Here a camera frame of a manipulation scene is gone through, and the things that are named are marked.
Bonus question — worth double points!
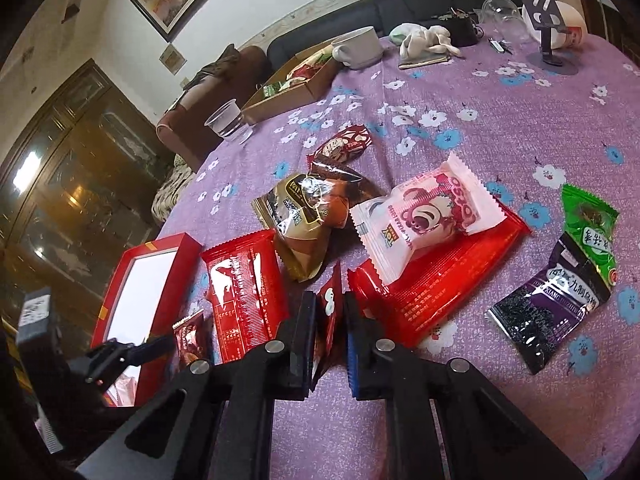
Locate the cardboard box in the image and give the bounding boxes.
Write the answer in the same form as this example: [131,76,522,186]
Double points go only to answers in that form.
[241,42,346,125]

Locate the red gift box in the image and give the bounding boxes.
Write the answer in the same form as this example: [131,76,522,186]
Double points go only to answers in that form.
[91,232,203,407]

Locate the black pouch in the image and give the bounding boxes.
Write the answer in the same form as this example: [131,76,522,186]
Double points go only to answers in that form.
[440,10,482,48]

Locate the white crumpled cloth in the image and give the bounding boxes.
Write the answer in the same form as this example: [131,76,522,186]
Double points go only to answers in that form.
[389,22,463,61]

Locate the tiny dark red snack packet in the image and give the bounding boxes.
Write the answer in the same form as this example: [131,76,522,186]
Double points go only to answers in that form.
[172,310,206,368]

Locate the purple floral tablecloth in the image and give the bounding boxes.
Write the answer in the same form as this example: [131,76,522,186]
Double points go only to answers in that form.
[155,25,640,480]

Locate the brown armchair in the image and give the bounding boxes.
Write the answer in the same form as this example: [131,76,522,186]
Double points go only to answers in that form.
[156,45,271,173]

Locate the brown snack packet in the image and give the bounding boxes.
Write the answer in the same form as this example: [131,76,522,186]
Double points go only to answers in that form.
[306,157,388,228]

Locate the thin notebook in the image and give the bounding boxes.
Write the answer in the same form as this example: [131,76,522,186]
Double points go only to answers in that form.
[398,52,451,70]

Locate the patterned blanket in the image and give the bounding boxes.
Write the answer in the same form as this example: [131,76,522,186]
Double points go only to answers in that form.
[151,155,198,226]

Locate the white mug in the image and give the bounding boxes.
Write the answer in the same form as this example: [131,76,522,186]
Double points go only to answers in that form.
[331,26,385,70]

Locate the white paper bowl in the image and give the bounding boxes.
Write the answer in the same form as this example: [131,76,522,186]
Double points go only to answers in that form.
[522,0,587,50]

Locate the purple black snack packet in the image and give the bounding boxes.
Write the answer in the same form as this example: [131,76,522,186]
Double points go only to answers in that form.
[486,232,612,375]

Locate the black phone stand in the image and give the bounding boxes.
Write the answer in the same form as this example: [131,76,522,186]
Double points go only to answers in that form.
[514,0,583,77]

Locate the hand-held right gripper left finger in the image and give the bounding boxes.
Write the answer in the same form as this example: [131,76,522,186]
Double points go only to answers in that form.
[75,290,321,480]

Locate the pile of assorted snack packets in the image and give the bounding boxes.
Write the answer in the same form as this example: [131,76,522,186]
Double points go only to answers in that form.
[262,45,336,98]

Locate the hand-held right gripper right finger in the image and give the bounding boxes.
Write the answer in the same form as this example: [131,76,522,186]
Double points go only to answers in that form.
[342,292,586,480]

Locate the clear plastic water cup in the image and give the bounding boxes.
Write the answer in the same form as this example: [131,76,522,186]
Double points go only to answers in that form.
[204,99,254,145]

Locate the small bright red snack packet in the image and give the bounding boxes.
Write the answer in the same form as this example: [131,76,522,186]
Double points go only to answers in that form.
[310,261,346,393]

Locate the long red snack packet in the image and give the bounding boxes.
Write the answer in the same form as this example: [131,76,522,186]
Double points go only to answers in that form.
[200,230,291,365]

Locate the large red snack packet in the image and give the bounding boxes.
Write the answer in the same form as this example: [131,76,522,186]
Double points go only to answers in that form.
[346,205,532,350]

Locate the small wall picture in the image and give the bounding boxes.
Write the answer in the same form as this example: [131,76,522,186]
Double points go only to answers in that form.
[160,44,187,75]

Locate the wooden glass door cabinet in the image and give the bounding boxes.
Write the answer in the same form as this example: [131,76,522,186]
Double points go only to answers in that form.
[0,58,173,311]

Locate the dark brown jacket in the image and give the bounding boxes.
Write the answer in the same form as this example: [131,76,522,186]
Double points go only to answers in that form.
[185,44,241,88]

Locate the red picture snack packet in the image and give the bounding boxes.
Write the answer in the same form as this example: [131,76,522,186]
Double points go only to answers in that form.
[306,126,375,166]

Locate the black leather sofa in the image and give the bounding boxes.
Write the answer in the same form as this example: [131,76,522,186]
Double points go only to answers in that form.
[266,0,531,68]

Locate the pink bear snack packet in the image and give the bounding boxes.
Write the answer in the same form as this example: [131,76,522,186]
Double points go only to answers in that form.
[348,151,505,281]

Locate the green snack packet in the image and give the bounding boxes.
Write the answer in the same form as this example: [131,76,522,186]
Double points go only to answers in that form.
[560,183,621,291]

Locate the gold snack packet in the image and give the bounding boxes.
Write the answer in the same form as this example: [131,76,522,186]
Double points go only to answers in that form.
[251,172,351,282]

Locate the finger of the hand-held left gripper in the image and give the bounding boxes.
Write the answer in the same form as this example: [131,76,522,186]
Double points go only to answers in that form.
[85,335,176,393]

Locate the clear glass jar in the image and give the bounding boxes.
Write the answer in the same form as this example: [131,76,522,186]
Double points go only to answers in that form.
[481,0,538,43]

